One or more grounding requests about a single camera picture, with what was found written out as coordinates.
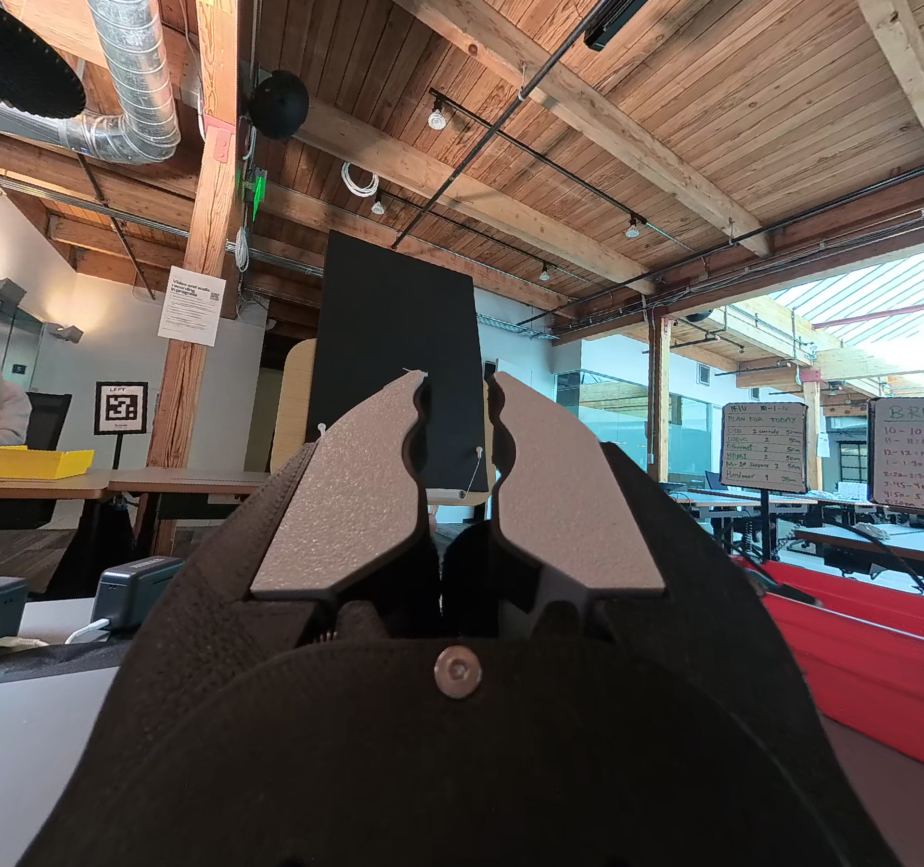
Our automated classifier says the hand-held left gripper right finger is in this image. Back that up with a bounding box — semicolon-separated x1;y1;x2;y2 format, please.
485;372;667;597

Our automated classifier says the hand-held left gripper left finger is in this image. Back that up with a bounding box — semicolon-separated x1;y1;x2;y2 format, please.
249;369;434;602

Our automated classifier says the red plastic bin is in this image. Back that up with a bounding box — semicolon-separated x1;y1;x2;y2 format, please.
731;555;924;741

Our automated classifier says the wooden office desk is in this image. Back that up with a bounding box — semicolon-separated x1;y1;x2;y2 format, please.
0;467;270;557

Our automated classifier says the black square panel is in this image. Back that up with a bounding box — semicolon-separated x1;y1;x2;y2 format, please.
318;229;486;494

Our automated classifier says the handwritten whiteboard on stand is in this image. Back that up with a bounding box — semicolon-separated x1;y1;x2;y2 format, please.
865;395;924;514
719;401;811;565

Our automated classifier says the grey charger box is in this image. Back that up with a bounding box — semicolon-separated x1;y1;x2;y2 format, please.
0;576;30;638
91;556;187;631

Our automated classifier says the black white marker sign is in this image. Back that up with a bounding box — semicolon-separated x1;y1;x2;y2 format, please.
92;380;150;472

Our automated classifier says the white paper notice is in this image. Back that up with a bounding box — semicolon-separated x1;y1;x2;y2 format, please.
156;265;226;348

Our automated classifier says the yellow plastic bin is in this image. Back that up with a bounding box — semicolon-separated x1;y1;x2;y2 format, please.
0;445;96;482

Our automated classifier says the black office chair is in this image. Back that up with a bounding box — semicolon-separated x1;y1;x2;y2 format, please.
25;392;75;453

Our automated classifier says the green exit sign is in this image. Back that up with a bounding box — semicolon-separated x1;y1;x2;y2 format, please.
240;165;270;224

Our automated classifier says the black ball speaker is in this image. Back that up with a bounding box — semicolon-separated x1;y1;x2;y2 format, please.
247;70;311;141

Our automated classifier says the silver ventilation duct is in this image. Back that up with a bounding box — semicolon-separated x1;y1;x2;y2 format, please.
0;0;181;165

